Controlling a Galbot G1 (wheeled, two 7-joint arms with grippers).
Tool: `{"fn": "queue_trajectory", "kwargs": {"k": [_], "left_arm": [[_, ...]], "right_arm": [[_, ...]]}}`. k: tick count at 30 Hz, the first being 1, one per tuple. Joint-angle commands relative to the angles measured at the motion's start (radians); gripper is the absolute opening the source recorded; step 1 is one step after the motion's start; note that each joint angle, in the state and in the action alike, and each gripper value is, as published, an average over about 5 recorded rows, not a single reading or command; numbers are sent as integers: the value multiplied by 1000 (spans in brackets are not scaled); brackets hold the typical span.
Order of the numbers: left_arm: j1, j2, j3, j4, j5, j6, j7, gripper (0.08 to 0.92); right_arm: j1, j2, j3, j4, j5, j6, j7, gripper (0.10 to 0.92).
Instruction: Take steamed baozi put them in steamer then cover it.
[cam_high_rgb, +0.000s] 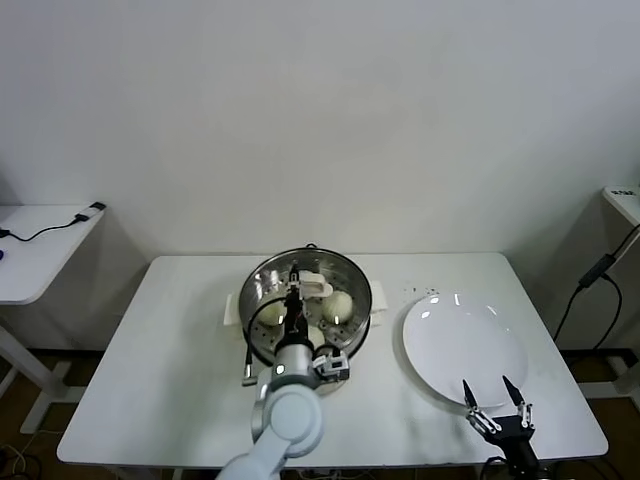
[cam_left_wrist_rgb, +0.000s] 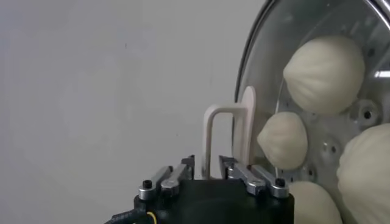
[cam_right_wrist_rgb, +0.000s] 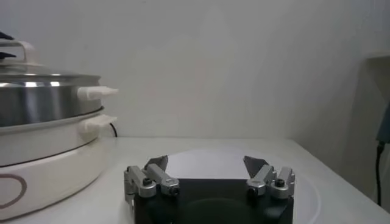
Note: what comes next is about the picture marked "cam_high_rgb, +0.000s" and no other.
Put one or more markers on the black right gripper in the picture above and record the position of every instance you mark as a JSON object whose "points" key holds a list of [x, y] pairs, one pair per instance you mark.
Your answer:
{"points": [[512, 440]]}

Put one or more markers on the white round plate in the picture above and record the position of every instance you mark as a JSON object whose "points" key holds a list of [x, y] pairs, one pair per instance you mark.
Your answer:
{"points": [[460, 350]]}

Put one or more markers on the stainless steel steamer basket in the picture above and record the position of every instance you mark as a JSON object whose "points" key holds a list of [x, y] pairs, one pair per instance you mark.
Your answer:
{"points": [[361, 327]]}

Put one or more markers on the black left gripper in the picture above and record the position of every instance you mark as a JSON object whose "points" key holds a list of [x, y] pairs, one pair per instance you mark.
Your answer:
{"points": [[295, 325]]}

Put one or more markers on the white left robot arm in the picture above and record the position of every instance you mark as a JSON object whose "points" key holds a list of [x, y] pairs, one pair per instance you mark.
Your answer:
{"points": [[290, 415]]}

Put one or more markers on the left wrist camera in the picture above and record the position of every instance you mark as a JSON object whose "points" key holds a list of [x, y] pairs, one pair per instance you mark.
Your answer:
{"points": [[332, 367]]}

